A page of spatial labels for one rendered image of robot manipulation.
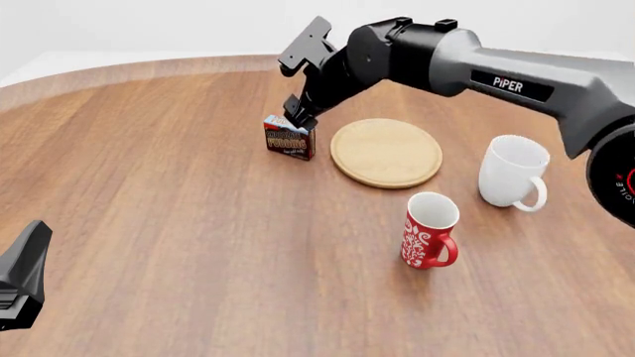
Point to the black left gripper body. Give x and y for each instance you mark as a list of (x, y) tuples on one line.
[(17, 312)]

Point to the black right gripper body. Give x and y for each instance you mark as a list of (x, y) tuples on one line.
[(317, 101)]

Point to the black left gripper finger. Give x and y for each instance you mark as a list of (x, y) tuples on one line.
[(27, 260)]

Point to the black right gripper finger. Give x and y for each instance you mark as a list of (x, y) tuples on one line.
[(292, 106), (305, 121)]

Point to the chocolate pudding box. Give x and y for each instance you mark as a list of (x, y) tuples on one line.
[(290, 143)]

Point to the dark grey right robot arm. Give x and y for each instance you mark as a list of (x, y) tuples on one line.
[(501, 63)]

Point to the round wooden plate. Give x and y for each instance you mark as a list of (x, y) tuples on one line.
[(386, 152)]

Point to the red patterned mug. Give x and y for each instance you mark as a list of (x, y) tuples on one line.
[(421, 238)]

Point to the white mug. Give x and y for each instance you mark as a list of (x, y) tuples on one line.
[(503, 178)]

